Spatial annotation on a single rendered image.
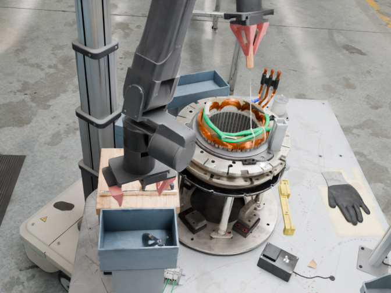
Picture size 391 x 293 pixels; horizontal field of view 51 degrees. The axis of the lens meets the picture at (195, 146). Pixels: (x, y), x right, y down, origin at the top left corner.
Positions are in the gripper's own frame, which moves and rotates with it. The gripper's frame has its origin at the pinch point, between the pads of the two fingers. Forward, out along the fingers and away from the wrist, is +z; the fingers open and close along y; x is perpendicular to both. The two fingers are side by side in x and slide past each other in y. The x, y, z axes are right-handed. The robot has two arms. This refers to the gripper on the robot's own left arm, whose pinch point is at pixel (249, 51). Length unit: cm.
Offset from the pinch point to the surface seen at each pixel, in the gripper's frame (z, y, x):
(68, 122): 70, 21, 190
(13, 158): 77, -22, 176
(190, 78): 15.0, 12.0, 39.7
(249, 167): 27.5, -4.4, -3.7
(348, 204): 57, 39, -6
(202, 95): 18.6, 9.3, 30.4
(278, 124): 18.0, 3.9, -5.5
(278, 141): 23.4, 5.4, -4.5
